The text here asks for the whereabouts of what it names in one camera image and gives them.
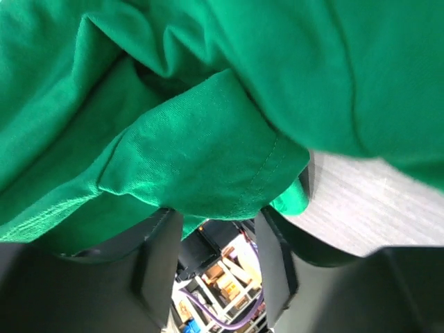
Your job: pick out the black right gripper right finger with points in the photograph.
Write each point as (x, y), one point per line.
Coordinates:
(311, 286)

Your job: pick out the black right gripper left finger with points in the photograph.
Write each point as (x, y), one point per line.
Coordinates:
(121, 285)

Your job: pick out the green t shirt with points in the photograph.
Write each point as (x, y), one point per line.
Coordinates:
(112, 109)

